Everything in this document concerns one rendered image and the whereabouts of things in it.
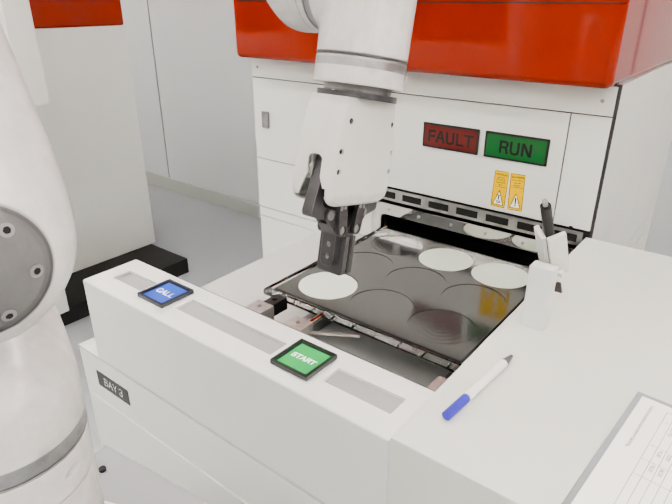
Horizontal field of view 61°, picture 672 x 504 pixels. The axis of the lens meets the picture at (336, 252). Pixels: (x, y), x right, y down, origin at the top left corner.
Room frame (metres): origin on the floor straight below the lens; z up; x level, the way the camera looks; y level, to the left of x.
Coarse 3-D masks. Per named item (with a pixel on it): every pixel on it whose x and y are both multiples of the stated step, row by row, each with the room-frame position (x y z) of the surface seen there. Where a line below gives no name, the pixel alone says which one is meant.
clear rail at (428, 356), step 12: (264, 288) 0.84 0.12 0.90; (288, 300) 0.80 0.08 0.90; (312, 312) 0.77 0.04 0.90; (324, 312) 0.76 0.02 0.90; (348, 324) 0.73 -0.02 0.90; (360, 324) 0.72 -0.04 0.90; (372, 336) 0.70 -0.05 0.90; (384, 336) 0.69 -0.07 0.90; (396, 348) 0.68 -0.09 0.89; (408, 348) 0.66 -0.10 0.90; (420, 348) 0.66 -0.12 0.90; (432, 360) 0.64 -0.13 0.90; (444, 360) 0.63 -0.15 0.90
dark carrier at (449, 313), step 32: (384, 256) 0.97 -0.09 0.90; (416, 256) 0.97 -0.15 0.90; (480, 256) 0.97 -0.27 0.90; (288, 288) 0.84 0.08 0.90; (384, 288) 0.84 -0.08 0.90; (416, 288) 0.84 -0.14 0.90; (448, 288) 0.84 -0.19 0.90; (480, 288) 0.84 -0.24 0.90; (352, 320) 0.75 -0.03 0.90; (384, 320) 0.74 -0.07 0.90; (416, 320) 0.74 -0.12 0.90; (448, 320) 0.74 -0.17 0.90; (480, 320) 0.74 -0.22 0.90; (448, 352) 0.65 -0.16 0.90
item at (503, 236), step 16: (384, 208) 1.16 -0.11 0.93; (400, 208) 1.13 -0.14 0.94; (416, 208) 1.12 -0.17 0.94; (384, 224) 1.17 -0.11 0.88; (432, 224) 1.08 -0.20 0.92; (448, 224) 1.06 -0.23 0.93; (464, 224) 1.04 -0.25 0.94; (480, 224) 1.03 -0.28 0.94; (496, 240) 1.00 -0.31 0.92; (512, 240) 0.98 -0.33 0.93; (528, 240) 0.96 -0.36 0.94
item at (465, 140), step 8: (432, 128) 1.10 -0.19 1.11; (440, 128) 1.09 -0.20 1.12; (448, 128) 1.08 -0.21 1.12; (432, 136) 1.10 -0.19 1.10; (440, 136) 1.09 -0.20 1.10; (448, 136) 1.08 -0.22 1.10; (456, 136) 1.07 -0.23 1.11; (464, 136) 1.06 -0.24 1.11; (472, 136) 1.05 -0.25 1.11; (432, 144) 1.10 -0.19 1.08; (440, 144) 1.09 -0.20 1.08; (448, 144) 1.08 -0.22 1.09; (456, 144) 1.07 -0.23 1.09; (464, 144) 1.06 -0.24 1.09; (472, 144) 1.05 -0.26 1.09
